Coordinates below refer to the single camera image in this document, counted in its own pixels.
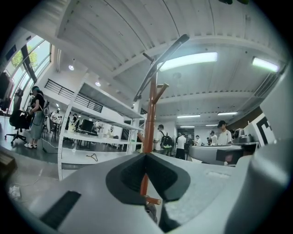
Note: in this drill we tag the black railing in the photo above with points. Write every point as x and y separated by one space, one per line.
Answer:
75 96

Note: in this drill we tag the black office chair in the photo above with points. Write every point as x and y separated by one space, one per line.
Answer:
17 118

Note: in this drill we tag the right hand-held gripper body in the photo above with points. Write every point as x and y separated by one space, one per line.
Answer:
270 171

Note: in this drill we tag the round ceiling lamp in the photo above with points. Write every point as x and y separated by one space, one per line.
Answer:
71 67
97 84

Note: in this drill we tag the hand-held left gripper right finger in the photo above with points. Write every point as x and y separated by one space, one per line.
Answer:
201 182

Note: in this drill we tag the wooden step platform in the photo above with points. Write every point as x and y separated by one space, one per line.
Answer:
7 164

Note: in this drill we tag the white metal shelving rack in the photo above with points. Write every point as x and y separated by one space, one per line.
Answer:
100 96

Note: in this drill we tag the orange stand pole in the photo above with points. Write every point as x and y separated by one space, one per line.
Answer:
151 114

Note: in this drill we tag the grey camera device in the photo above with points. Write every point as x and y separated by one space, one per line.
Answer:
242 136

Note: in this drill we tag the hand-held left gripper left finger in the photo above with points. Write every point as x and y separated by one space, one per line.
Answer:
91 182

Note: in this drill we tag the long ceiling light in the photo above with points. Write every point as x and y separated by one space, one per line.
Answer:
265 64
187 61

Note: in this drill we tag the large window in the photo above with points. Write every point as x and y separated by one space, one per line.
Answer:
34 59

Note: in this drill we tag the clothes hanger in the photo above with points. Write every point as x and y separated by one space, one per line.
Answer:
92 157

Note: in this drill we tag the grey round counter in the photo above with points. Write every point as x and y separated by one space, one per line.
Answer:
206 153

